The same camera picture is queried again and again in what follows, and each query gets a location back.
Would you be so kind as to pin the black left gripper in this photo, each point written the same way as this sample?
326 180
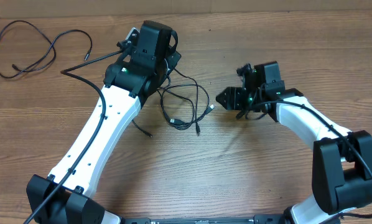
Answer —
173 59

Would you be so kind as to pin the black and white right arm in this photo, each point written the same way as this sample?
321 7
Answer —
342 159

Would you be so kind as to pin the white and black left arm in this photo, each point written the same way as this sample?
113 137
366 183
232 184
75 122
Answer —
145 60

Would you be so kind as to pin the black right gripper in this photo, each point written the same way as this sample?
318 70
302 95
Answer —
233 101

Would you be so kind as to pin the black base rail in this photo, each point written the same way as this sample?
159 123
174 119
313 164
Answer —
204 220

